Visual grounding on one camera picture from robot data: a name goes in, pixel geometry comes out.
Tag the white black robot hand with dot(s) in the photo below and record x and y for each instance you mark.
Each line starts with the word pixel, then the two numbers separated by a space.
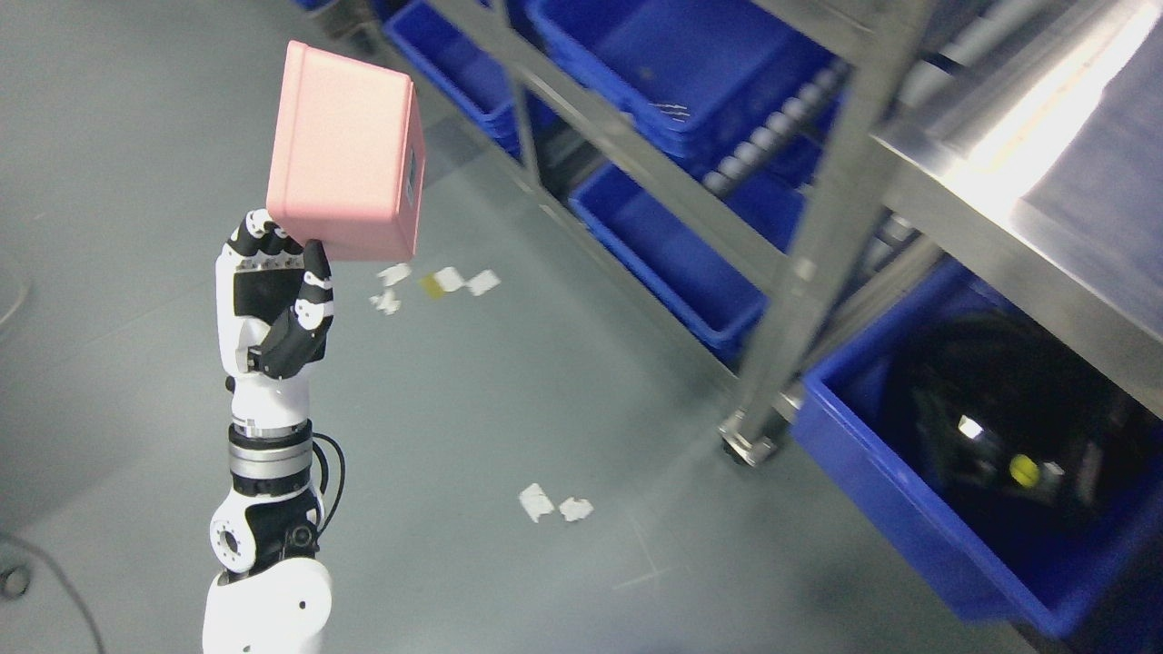
pixel 274 304

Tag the pink storage box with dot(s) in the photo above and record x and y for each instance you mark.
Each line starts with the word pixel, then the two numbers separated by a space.
pixel 348 157

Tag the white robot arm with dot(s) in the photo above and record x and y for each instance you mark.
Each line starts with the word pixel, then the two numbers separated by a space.
pixel 271 594

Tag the blue bin left shelf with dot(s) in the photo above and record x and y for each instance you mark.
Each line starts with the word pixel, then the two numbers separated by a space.
pixel 458 67

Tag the blue shelf container with box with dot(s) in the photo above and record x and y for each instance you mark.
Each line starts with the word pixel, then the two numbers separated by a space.
pixel 696 77

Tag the steel shelf rack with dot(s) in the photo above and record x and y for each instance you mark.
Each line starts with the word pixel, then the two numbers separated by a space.
pixel 525 67

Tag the blue bin lower middle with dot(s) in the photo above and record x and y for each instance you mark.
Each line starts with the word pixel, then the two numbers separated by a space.
pixel 714 301

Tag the black equipment in bin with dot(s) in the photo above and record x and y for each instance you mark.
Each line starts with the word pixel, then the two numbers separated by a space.
pixel 1006 417

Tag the stainless steel table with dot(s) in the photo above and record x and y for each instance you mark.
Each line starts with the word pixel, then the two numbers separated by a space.
pixel 1036 165

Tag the blue bin with black gear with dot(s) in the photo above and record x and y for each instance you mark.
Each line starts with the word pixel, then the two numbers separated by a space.
pixel 987 560

